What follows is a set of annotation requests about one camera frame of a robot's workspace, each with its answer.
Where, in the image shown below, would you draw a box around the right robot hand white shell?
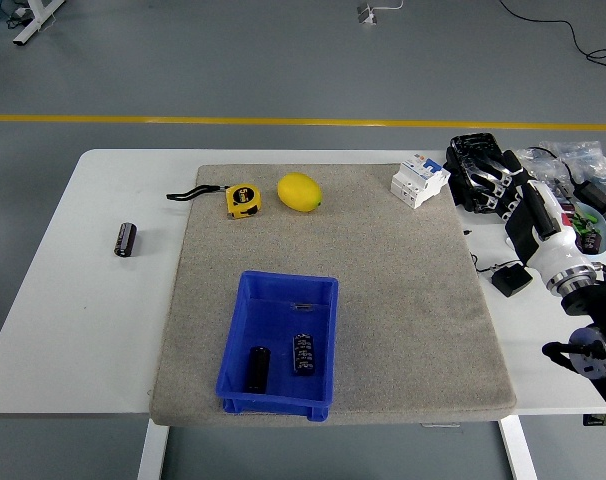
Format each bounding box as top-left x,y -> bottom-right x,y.
450,142 -> 597,287

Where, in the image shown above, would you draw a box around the black cylindrical battery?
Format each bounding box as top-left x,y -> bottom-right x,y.
246,345 -> 271,394
113,222 -> 137,258
291,331 -> 318,378

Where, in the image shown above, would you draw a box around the blue plastic box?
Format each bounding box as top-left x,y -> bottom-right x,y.
215,269 -> 340,421

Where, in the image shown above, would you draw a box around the green plastic pieces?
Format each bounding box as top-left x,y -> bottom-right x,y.
570,212 -> 598,234

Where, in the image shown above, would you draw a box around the dark capacitor in bowl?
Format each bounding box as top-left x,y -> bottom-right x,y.
576,229 -> 603,252

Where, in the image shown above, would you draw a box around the light blue bowl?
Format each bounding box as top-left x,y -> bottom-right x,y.
562,198 -> 606,257

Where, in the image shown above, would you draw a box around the black power adapter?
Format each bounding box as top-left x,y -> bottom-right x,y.
572,179 -> 606,219

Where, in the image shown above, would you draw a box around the small black adapter block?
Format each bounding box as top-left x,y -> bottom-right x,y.
491,264 -> 533,298

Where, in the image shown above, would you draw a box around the clear bag of nuts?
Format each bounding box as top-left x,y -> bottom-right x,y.
512,147 -> 577,194

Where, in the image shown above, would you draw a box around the clear bag of blue parts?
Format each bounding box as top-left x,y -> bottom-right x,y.
540,139 -> 606,191

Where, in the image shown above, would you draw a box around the black wrapped device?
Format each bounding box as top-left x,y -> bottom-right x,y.
443,132 -> 514,215

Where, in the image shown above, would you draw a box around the white circuit breaker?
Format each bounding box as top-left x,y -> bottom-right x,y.
389,153 -> 452,210

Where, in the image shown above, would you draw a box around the grey-brown mat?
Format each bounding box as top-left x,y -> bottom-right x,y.
149,163 -> 517,427

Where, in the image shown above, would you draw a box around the white table leg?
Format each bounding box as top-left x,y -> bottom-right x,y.
498,415 -> 538,480
136,418 -> 170,480

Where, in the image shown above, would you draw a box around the yellow lemon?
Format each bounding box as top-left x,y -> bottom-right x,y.
276,171 -> 324,213

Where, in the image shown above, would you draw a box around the yellow tape measure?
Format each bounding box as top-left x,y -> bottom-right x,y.
165,183 -> 263,220

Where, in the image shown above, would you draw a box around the thin black wire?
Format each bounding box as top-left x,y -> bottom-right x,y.
469,253 -> 505,276

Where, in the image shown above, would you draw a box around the black floor cable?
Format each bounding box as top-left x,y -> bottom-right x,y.
497,0 -> 606,76

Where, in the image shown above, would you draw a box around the white background frame leg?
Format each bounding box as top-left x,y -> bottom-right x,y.
11,0 -> 67,49

